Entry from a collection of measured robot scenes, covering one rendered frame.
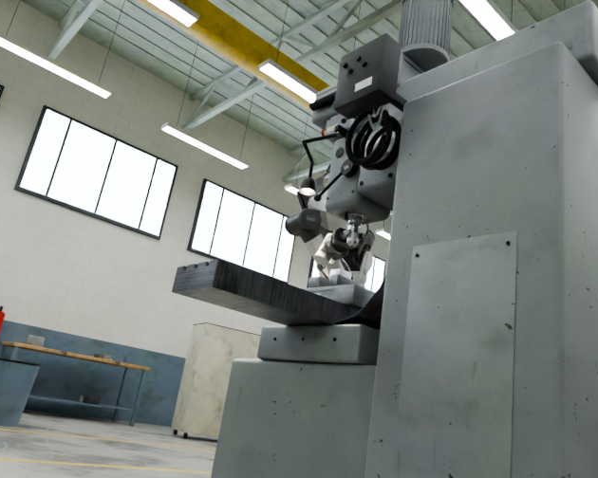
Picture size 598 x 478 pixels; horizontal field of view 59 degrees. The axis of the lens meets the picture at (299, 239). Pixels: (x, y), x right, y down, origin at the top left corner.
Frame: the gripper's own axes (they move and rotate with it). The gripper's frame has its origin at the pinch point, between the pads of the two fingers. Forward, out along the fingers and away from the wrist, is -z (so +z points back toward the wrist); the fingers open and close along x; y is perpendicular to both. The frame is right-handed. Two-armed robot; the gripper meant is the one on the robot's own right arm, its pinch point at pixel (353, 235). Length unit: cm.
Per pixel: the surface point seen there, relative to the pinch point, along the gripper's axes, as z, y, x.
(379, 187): -22.9, -11.1, -3.1
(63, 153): 719, -267, -208
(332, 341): -19.6, 43.7, -11.1
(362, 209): -8.5, -7.7, -1.7
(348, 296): -16.1, 27.3, -6.0
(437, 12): -32, -83, 8
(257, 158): 858, -428, 143
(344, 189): -5.3, -14.7, -8.6
